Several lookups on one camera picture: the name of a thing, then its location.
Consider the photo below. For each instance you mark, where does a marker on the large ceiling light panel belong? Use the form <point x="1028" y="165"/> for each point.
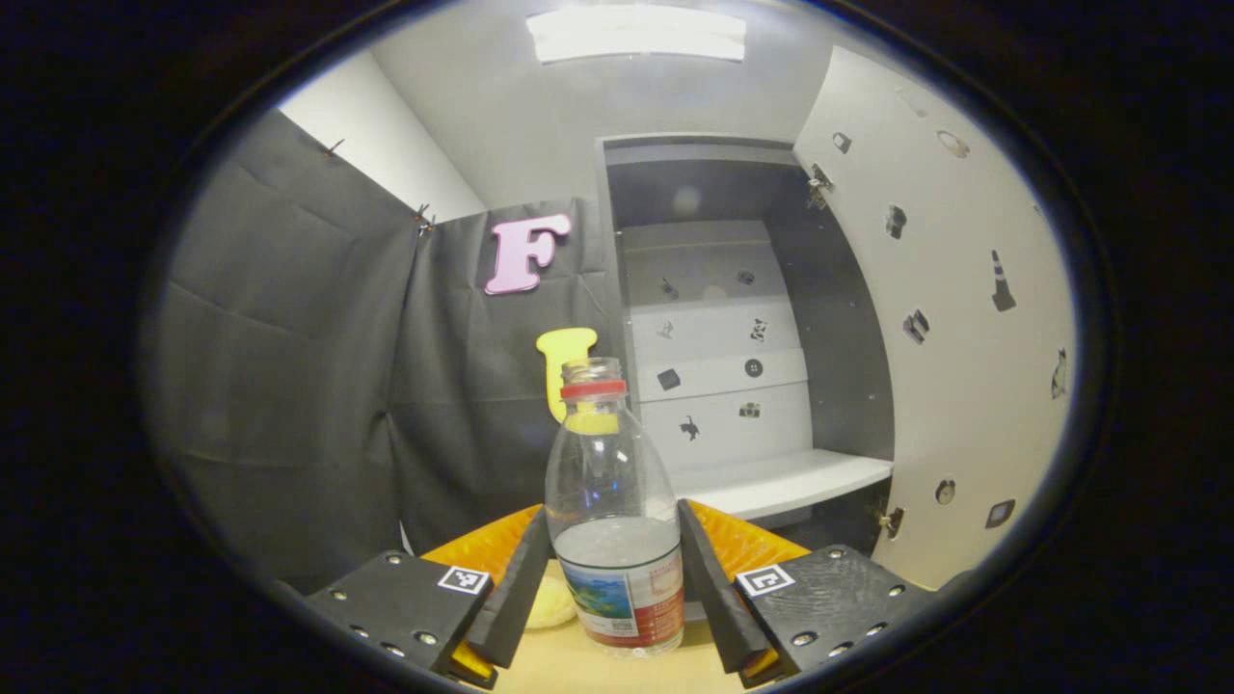
<point x="636" y="34"/>

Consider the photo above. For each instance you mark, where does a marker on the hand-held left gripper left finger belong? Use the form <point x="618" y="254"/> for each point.
<point x="521" y="588"/>

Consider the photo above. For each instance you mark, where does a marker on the metal door hinge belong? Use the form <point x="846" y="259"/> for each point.
<point x="891" y="521"/>
<point x="819" y="185"/>

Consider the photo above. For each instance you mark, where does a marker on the yellow fuzzy coaster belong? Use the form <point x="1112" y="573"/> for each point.
<point x="551" y="605"/>

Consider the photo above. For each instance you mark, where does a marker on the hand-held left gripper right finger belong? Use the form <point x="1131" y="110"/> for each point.
<point x="713" y="598"/>

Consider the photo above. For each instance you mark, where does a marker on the grey cabinet door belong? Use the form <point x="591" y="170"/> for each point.
<point x="964" y="386"/>

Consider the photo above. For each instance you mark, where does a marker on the clear plastic bottle red label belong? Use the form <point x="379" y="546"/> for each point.
<point x="612" y="482"/>

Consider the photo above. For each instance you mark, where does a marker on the white cabinet shelf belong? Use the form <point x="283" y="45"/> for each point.
<point x="781" y="482"/>

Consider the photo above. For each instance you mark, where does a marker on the black backdrop cloth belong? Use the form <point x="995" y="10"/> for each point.
<point x="289" y="386"/>

